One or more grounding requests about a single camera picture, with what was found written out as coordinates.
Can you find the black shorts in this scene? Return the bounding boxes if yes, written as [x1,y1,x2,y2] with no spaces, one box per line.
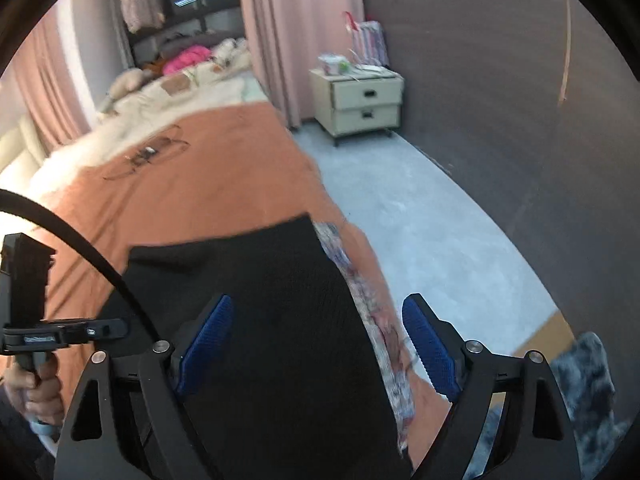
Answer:
[102,212,413,480]

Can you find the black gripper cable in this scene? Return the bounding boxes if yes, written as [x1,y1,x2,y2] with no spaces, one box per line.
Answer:
[0,189,166,348]

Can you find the cream quilt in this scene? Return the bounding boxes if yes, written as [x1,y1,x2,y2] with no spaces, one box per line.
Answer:
[30,67,273,196]

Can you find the white headboard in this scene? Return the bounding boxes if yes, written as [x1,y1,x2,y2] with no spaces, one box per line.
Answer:
[0,112,46,181]

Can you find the round wipes tub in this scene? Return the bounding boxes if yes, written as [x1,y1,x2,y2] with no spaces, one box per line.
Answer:
[319,53,351,76]

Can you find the person's left forearm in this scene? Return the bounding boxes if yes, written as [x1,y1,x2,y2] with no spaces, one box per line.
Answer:
[0,400,56,480]

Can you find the person's left hand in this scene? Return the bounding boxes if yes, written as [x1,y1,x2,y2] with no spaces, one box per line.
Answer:
[2,357,64,424]

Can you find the black-spotted white plush toy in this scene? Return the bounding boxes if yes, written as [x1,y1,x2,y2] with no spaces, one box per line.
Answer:
[212,37,251,68]

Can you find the striped gift bag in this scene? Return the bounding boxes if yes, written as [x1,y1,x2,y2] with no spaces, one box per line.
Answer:
[342,11,391,68]

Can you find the pink plush toy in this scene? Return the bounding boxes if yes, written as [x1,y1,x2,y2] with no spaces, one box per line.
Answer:
[165,45,213,75]

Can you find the orange blanket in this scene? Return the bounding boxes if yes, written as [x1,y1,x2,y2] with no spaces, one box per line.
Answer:
[0,102,453,466]

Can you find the cream elephant plush toy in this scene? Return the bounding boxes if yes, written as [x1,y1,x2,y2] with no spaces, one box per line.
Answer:
[107,67,151,98]

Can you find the cream nightstand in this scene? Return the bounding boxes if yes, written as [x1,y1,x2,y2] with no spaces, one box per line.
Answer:
[308,66,405,147]

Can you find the grey shaggy rug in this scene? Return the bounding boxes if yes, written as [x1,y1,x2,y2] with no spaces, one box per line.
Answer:
[465,332,633,480]

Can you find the floral print pants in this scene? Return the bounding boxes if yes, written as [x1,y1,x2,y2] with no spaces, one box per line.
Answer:
[312,220,418,461]

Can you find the bear-print pillow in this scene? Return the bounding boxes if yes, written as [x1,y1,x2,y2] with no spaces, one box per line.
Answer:
[115,67,251,111]

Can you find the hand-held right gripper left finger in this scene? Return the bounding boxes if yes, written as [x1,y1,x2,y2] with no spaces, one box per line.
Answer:
[52,294,234,480]

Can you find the pink curtain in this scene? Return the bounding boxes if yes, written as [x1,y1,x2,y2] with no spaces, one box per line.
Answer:
[235,0,368,131]
[7,20,98,146]

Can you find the thin black cable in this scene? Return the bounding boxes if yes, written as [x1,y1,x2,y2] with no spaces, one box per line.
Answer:
[102,125,191,181]

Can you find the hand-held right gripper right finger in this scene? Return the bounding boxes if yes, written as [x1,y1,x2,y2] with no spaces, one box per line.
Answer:
[402,293,583,480]

